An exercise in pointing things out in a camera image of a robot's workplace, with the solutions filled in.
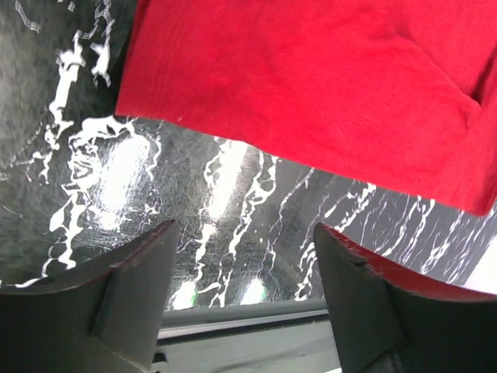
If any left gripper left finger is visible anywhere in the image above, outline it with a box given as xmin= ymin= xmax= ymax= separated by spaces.
xmin=1 ymin=221 xmax=179 ymax=372

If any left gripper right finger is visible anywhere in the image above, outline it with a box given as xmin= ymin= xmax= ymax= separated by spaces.
xmin=314 ymin=223 xmax=496 ymax=372

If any red t shirt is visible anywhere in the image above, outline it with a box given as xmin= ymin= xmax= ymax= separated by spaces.
xmin=116 ymin=1 xmax=496 ymax=215

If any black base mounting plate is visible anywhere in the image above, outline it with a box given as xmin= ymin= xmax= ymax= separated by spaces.
xmin=151 ymin=299 xmax=341 ymax=372

